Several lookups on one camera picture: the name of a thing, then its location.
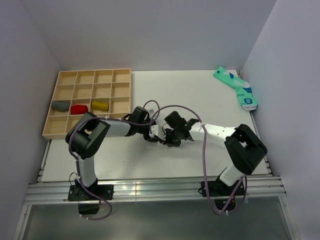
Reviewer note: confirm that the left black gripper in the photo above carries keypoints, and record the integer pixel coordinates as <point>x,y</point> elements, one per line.
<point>148,138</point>

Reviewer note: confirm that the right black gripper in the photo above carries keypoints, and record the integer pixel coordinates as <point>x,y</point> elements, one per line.
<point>177,144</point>

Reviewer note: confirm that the yellow sock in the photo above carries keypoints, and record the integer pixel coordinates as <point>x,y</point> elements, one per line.
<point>100,106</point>

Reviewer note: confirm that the white sock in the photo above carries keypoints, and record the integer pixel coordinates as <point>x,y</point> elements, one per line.
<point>162,145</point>

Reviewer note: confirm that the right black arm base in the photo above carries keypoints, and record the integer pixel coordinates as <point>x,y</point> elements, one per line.
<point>217,188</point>

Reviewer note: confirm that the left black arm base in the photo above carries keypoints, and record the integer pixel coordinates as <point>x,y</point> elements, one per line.
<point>88,204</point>

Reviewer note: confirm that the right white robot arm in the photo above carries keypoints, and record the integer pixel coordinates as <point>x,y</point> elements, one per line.
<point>245,149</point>

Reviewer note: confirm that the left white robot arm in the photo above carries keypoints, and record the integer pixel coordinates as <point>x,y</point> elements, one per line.
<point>88,134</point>

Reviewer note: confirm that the wooden compartment tray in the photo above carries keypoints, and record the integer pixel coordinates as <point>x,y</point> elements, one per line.
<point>82,87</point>

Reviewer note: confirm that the rolled red sock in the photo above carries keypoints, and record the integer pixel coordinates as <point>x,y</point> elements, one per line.
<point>78,109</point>

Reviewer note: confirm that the rolled grey sock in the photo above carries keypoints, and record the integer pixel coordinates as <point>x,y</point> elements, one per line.
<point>60,106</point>

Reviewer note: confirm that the mint green patterned sock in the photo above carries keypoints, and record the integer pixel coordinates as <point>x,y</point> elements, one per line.
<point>242,88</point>

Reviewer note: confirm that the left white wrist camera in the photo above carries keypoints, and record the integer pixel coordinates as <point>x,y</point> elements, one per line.
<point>151,112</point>

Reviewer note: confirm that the aluminium rail frame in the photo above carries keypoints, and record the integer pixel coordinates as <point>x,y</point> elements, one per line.
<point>262,184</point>

